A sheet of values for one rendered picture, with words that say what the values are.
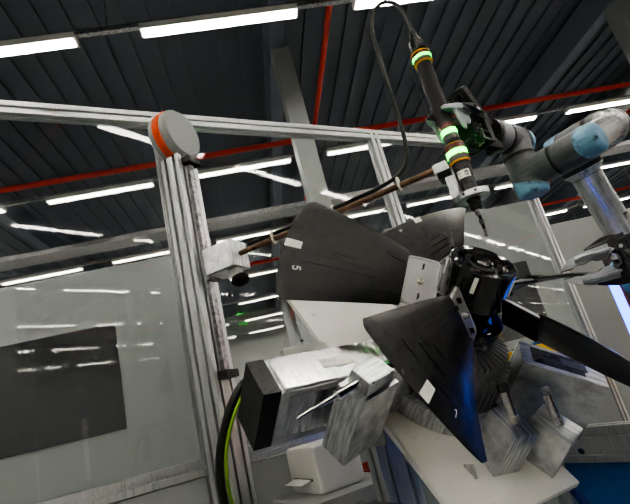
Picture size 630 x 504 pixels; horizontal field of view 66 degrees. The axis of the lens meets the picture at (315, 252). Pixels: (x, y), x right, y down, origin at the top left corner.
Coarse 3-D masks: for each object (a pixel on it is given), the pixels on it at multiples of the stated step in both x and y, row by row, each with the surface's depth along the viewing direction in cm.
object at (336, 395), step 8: (384, 360) 76; (392, 368) 75; (352, 384) 70; (360, 384) 70; (336, 392) 68; (344, 392) 68; (352, 392) 69; (328, 400) 66; (336, 400) 68; (312, 408) 65
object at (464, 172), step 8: (416, 32) 110; (416, 40) 108; (416, 48) 112; (464, 160) 99; (456, 168) 99; (464, 168) 98; (456, 176) 100; (464, 176) 98; (472, 176) 98; (464, 184) 98; (472, 184) 97; (472, 200) 97; (480, 200) 97; (472, 208) 97; (480, 208) 97
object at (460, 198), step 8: (432, 168) 102; (440, 168) 101; (448, 168) 100; (440, 176) 100; (448, 176) 100; (448, 184) 99; (456, 184) 99; (456, 192) 98; (464, 192) 96; (472, 192) 95; (480, 192) 95; (488, 192) 96; (456, 200) 98; (464, 200) 98
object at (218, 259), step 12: (228, 240) 121; (204, 252) 124; (216, 252) 122; (228, 252) 121; (204, 264) 125; (216, 264) 122; (228, 264) 120; (240, 264) 122; (216, 276) 125; (228, 276) 128
